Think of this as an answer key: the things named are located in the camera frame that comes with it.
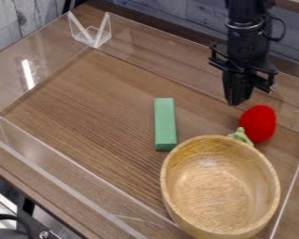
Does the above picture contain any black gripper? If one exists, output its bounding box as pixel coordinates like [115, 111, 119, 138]
[209, 20, 278, 105]

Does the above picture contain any red plush strawberry toy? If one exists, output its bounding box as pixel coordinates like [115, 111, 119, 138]
[228, 105, 276, 146]

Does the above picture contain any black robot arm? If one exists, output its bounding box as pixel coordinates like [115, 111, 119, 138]
[209, 0, 278, 105]

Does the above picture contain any green rectangular block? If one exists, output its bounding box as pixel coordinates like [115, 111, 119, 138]
[155, 98, 177, 150]

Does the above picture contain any wooden oval bowl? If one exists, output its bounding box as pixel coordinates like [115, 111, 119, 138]
[159, 135, 280, 239]

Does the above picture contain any black equipment under table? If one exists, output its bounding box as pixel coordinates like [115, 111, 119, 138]
[0, 214, 61, 239]

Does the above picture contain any clear acrylic corner bracket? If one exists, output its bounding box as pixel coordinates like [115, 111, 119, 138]
[66, 12, 112, 49]

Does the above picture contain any clear acrylic tray wall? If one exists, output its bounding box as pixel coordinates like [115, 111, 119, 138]
[0, 116, 187, 239]

